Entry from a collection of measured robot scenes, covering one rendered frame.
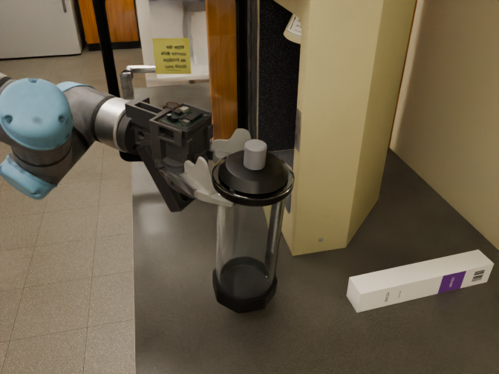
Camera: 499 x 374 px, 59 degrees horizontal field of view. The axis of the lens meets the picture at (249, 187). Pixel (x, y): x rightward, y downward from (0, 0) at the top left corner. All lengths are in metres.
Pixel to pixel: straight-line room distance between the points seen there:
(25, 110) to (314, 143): 0.43
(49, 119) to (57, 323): 1.66
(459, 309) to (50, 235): 2.18
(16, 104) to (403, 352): 0.63
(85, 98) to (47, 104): 0.17
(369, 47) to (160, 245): 0.53
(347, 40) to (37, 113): 0.43
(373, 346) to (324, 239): 0.23
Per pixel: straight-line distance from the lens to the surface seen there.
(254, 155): 0.55
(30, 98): 0.56
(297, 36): 0.79
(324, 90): 0.71
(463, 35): 1.09
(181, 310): 0.78
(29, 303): 2.28
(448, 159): 1.14
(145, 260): 0.88
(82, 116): 0.71
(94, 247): 2.47
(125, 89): 1.01
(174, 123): 0.60
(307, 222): 0.83
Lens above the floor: 1.52
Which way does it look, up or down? 33 degrees down
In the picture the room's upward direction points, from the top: straight up
